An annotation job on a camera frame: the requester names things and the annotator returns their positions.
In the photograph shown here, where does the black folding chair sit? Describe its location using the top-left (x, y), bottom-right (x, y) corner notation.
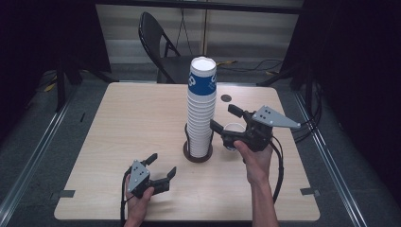
top-left (137, 11), bottom-right (206, 84)

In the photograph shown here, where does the bundle of black cables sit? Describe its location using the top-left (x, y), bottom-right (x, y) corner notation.
top-left (288, 80), bottom-right (323, 144)

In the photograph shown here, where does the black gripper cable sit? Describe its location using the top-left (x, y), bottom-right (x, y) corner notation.
top-left (268, 134), bottom-right (285, 204)
top-left (119, 167), bottom-right (132, 227)

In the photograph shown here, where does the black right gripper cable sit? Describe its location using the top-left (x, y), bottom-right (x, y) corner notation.
top-left (268, 134), bottom-right (285, 204)

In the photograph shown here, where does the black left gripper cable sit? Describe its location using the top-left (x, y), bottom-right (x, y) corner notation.
top-left (119, 167), bottom-right (132, 227)

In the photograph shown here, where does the stack of white paper cups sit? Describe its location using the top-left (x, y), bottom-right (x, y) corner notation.
top-left (185, 56), bottom-right (218, 159)

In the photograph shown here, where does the person's left hand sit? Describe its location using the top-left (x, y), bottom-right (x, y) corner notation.
top-left (125, 174), bottom-right (155, 223)

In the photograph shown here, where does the black wire cup holder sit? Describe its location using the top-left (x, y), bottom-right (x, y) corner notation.
top-left (183, 123), bottom-right (216, 164)

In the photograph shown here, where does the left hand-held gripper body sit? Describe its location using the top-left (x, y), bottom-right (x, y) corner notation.
top-left (127, 160), bottom-right (155, 199)

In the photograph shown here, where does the person's right hand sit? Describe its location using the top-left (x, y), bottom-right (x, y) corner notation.
top-left (234, 140), bottom-right (273, 187)

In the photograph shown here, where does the thin hanging black cable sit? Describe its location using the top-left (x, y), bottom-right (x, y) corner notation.
top-left (175, 8), bottom-right (192, 54)

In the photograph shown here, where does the black floor cable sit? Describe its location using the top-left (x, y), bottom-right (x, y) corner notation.
top-left (217, 58), bottom-right (284, 73)

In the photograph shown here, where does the blue banded paper cup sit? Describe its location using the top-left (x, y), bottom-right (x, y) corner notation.
top-left (222, 122), bottom-right (247, 153)

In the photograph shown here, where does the metal floor rail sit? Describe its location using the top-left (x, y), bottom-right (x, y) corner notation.
top-left (292, 90), bottom-right (371, 227)
top-left (0, 84), bottom-right (80, 219)

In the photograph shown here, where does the black stand leg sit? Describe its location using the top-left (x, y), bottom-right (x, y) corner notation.
top-left (54, 61), bottom-right (112, 114)
top-left (255, 61), bottom-right (317, 112)

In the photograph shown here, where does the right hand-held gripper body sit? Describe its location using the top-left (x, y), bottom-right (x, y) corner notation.
top-left (245, 105), bottom-right (302, 152)

